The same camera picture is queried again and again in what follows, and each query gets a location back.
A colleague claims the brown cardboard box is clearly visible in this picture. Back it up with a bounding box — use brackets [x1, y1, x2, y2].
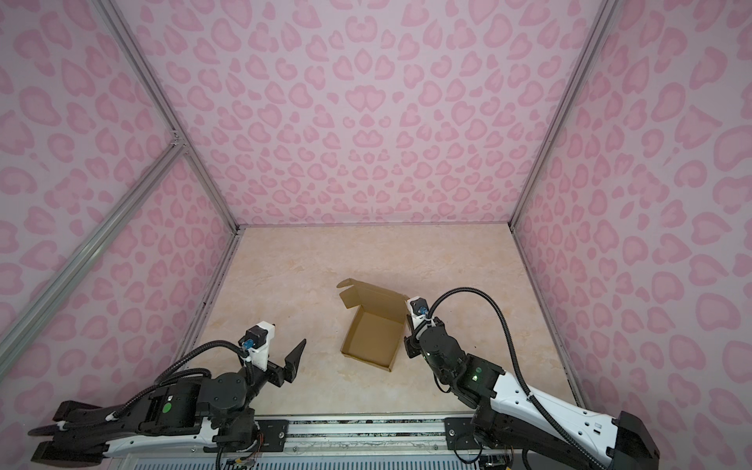
[337, 278, 409, 372]

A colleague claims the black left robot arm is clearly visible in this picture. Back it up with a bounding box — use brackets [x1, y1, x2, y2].
[27, 340, 307, 468]

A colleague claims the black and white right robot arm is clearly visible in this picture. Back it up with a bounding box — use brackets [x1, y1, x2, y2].
[405, 324, 660, 469]

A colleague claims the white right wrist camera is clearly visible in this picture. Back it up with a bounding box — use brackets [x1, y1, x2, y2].
[407, 297, 430, 332]

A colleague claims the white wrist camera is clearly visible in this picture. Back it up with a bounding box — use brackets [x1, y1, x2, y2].
[407, 297, 430, 332]
[238, 321, 275, 372]

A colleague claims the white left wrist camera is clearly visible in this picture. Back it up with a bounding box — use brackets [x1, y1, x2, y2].
[238, 321, 275, 372]

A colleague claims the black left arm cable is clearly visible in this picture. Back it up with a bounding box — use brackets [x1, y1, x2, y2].
[114, 339, 248, 418]

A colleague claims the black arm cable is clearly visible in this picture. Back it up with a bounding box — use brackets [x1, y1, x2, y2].
[114, 339, 248, 418]
[413, 287, 606, 470]

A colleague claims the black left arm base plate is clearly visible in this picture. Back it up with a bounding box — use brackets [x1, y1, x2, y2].
[204, 417, 289, 454]

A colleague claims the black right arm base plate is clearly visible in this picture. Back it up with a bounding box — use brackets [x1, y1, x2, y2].
[443, 415, 528, 452]

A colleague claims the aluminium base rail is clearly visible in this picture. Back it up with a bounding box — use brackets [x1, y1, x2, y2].
[108, 410, 627, 470]

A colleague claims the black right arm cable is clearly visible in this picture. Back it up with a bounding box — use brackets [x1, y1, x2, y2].
[413, 287, 606, 470]

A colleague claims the aluminium diagonal frame bar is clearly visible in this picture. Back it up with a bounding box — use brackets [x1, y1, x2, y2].
[1, 139, 185, 377]

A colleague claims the aluminium right corner post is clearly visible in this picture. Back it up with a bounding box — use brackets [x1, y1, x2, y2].
[508, 0, 623, 233]

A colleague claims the aluminium corner post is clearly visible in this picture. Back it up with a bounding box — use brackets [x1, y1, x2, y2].
[90, 0, 241, 234]
[508, 0, 623, 233]

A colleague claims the aluminium left corner post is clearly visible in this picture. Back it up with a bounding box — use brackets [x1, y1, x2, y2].
[90, 0, 241, 234]

